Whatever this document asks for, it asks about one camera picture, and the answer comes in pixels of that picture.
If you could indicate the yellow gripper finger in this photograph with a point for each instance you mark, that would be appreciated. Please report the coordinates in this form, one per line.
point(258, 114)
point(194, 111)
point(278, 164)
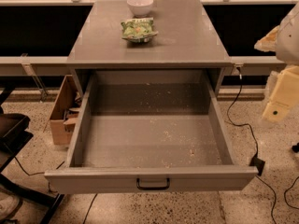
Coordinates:
point(281, 93)
point(269, 42)

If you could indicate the green jalapeno chip bag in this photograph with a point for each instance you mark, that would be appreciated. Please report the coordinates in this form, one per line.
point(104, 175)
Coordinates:
point(138, 30)

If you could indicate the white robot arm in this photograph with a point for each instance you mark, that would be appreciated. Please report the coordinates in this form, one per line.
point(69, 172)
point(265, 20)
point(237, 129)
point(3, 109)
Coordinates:
point(284, 41)

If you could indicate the grey open top drawer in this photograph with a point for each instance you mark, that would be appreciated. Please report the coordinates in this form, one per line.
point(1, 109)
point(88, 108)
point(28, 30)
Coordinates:
point(150, 124)

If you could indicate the black power adapter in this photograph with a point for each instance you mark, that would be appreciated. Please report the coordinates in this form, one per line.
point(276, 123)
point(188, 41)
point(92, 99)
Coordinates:
point(258, 163)

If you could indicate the grey metal cabinet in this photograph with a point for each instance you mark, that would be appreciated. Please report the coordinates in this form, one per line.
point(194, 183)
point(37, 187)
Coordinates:
point(186, 39)

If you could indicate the white ceramic bowl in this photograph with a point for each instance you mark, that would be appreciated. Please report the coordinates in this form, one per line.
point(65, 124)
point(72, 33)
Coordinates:
point(140, 8)

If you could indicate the brown cardboard box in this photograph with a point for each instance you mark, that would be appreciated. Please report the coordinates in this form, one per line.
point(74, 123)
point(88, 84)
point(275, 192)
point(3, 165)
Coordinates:
point(64, 114)

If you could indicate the grey railing beam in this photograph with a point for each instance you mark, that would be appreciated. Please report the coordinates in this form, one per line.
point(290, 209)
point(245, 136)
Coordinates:
point(41, 66)

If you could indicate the black chair base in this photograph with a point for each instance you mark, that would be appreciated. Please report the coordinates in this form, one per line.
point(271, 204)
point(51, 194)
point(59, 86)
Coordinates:
point(13, 138)

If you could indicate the black drawer handle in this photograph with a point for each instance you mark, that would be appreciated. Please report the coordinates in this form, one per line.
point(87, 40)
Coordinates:
point(152, 184)

